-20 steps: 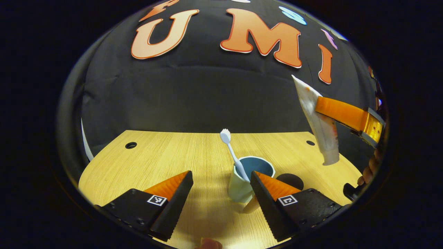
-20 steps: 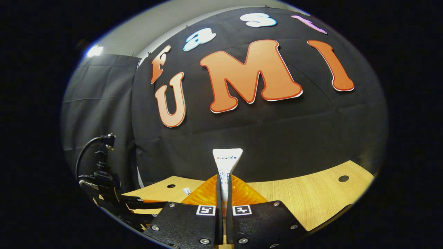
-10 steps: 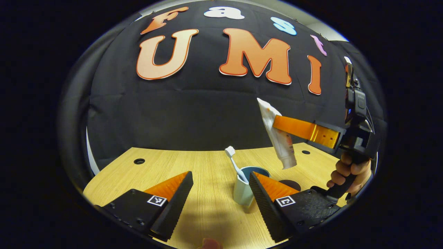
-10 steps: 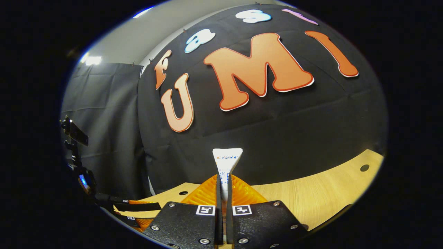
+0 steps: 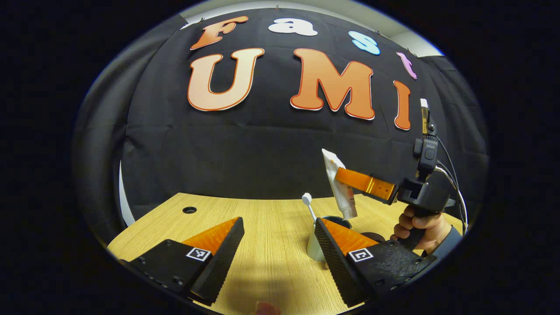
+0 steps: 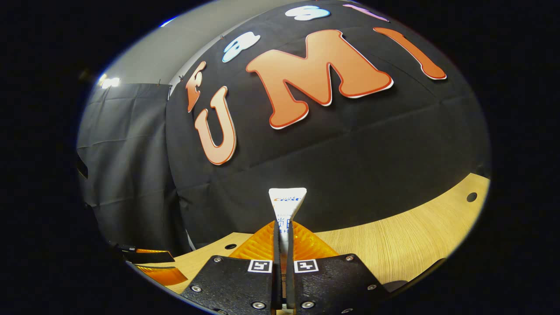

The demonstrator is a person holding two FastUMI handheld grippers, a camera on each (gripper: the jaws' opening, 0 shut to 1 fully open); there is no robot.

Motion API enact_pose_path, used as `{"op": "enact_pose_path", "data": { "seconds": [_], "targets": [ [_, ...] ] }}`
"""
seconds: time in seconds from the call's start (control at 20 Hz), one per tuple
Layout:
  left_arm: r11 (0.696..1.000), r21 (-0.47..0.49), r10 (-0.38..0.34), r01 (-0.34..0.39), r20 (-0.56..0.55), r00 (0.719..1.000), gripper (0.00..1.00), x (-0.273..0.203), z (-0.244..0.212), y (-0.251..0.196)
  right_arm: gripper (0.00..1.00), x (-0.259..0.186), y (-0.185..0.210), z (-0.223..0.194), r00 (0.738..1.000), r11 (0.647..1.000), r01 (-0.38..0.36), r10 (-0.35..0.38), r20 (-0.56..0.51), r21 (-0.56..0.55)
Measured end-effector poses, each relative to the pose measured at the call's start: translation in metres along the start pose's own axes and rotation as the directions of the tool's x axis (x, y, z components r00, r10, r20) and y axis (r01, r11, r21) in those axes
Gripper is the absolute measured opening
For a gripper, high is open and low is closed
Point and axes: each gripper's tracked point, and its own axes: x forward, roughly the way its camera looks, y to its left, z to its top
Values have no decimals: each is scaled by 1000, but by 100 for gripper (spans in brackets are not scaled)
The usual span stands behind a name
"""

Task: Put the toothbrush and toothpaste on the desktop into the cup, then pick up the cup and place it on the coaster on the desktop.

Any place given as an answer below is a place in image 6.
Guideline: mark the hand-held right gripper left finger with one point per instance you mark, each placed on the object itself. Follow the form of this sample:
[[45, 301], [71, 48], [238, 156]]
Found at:
[[236, 282]]

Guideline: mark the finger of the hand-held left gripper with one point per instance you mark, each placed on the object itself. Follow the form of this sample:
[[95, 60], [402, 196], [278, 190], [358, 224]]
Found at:
[[168, 275], [148, 257]]

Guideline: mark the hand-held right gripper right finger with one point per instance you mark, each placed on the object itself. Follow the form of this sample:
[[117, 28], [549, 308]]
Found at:
[[332, 282]]

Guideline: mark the white toothpaste tube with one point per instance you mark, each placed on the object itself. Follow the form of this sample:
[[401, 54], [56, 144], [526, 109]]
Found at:
[[287, 203]]

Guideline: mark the ceiling light panel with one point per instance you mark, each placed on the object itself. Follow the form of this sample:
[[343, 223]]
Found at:
[[110, 82]]

